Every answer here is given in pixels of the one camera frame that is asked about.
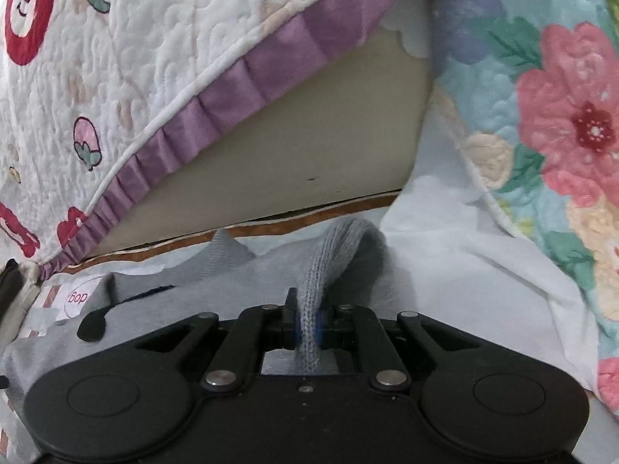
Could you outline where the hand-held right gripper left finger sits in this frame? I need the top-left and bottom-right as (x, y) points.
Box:
(135, 287), (298, 393)

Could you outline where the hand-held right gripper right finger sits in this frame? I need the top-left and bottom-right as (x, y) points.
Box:
(316, 304), (477, 392)

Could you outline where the grey knit sweater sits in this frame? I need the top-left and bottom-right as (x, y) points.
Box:
(0, 217), (419, 416)

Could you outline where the white bed sheet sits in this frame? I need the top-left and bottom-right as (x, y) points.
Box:
(380, 174), (603, 394)

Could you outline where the beige mattress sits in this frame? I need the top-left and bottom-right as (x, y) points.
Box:
(92, 29), (436, 257)

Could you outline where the striped printed floor mat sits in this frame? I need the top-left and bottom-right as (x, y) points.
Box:
(0, 188), (402, 464)

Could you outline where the dark folded garment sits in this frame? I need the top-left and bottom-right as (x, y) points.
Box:
(0, 258), (25, 349)

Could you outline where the bear-print white quilt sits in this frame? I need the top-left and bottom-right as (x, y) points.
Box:
(0, 0), (533, 281)

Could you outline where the floral pastel quilt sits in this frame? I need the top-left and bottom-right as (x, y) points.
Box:
(382, 0), (619, 416)

